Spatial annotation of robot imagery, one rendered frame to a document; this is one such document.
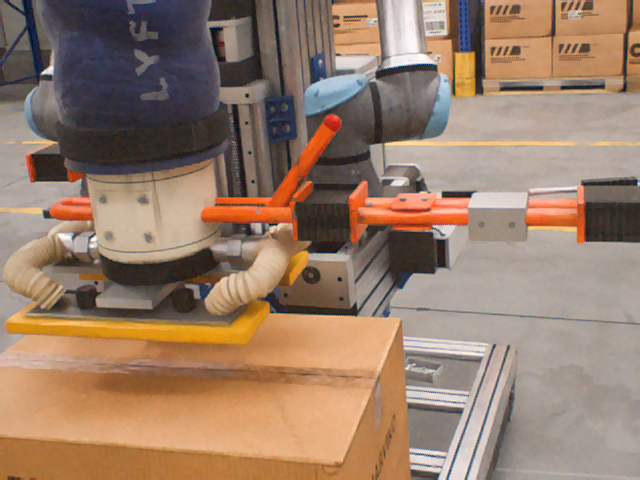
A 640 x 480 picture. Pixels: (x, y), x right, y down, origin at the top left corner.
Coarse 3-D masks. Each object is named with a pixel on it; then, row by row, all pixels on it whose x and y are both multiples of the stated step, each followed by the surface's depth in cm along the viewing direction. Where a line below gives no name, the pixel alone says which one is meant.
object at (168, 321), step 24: (96, 288) 118; (24, 312) 119; (48, 312) 117; (72, 312) 117; (96, 312) 116; (120, 312) 115; (144, 312) 115; (168, 312) 114; (192, 312) 114; (240, 312) 113; (264, 312) 115; (72, 336) 115; (96, 336) 114; (120, 336) 113; (144, 336) 112; (168, 336) 111; (192, 336) 110; (216, 336) 109; (240, 336) 108
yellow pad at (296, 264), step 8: (296, 256) 132; (304, 256) 132; (288, 264) 129; (296, 264) 129; (304, 264) 132; (288, 272) 126; (296, 272) 128; (192, 280) 130; (200, 280) 129; (208, 280) 129; (216, 280) 129; (280, 280) 126; (288, 280) 126
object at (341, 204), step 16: (304, 192) 115; (320, 192) 117; (336, 192) 117; (352, 192) 116; (304, 208) 111; (320, 208) 110; (336, 208) 110; (352, 208) 110; (304, 224) 112; (320, 224) 112; (336, 224) 111; (352, 224) 111; (304, 240) 112; (320, 240) 112; (336, 240) 111; (352, 240) 111
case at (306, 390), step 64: (320, 320) 140; (384, 320) 138; (0, 384) 128; (64, 384) 126; (128, 384) 125; (192, 384) 123; (256, 384) 121; (320, 384) 120; (384, 384) 125; (0, 448) 115; (64, 448) 112; (128, 448) 110; (192, 448) 108; (256, 448) 106; (320, 448) 105; (384, 448) 126
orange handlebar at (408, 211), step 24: (72, 216) 122; (216, 216) 117; (240, 216) 116; (264, 216) 115; (288, 216) 114; (360, 216) 111; (384, 216) 110; (408, 216) 110; (432, 216) 109; (456, 216) 108; (528, 216) 106; (552, 216) 105; (576, 216) 104
